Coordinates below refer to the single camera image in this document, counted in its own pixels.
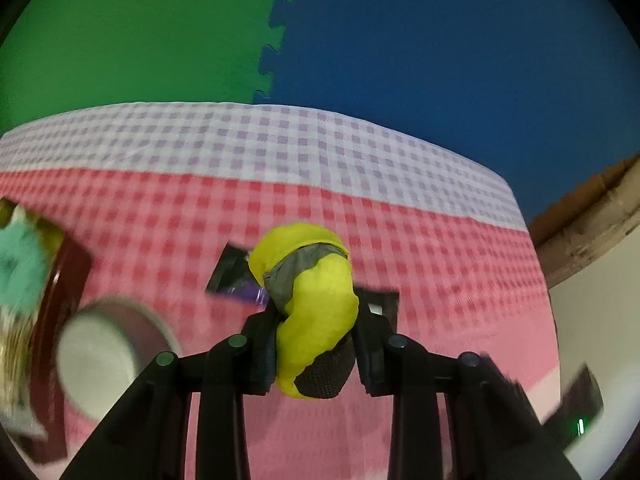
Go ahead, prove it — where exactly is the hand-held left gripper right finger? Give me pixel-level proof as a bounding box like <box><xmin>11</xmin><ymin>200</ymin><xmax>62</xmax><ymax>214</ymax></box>
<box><xmin>352</xmin><ymin>305</ymin><xmax>583</xmax><ymax>480</ymax></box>

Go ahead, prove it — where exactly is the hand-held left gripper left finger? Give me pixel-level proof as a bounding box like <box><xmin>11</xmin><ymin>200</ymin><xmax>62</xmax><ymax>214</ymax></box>
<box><xmin>60</xmin><ymin>310</ymin><xmax>278</xmax><ymax>480</ymax></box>

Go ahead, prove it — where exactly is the yellow grey glove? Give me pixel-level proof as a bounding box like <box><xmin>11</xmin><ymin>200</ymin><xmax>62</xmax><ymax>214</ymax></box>
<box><xmin>248</xmin><ymin>222</ymin><xmax>361</xmax><ymax>401</ymax></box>

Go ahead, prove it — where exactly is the black purple packet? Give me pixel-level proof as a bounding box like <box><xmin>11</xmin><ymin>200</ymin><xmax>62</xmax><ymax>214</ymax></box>
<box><xmin>205</xmin><ymin>242</ymin><xmax>271</xmax><ymax>306</ymax></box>

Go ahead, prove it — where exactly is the round metal tin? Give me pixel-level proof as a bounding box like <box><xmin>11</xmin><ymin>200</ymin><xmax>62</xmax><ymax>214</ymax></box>
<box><xmin>56</xmin><ymin>297</ymin><xmax>183</xmax><ymax>423</ymax></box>

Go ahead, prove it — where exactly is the pink purple checked tablecloth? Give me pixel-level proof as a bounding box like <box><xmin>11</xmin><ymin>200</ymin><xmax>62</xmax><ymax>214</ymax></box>
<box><xmin>0</xmin><ymin>101</ymin><xmax>561</xmax><ymax>480</ymax></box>

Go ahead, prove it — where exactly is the pack of cotton swabs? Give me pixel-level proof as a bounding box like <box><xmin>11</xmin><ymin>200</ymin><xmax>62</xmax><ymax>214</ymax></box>
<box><xmin>0</xmin><ymin>302</ymin><xmax>48</xmax><ymax>438</ymax></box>

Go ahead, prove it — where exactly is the teal fluffy cloth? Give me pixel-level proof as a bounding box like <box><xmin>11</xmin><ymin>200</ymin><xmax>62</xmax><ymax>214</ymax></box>
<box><xmin>0</xmin><ymin>220</ymin><xmax>51</xmax><ymax>306</ymax></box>

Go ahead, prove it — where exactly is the blue foam mat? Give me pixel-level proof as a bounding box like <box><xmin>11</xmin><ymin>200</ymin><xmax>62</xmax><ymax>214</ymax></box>
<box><xmin>252</xmin><ymin>0</ymin><xmax>640</xmax><ymax>221</ymax></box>

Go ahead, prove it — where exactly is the green foam mat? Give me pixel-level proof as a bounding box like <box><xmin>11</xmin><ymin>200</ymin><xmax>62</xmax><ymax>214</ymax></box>
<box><xmin>0</xmin><ymin>0</ymin><xmax>303</xmax><ymax>133</ymax></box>

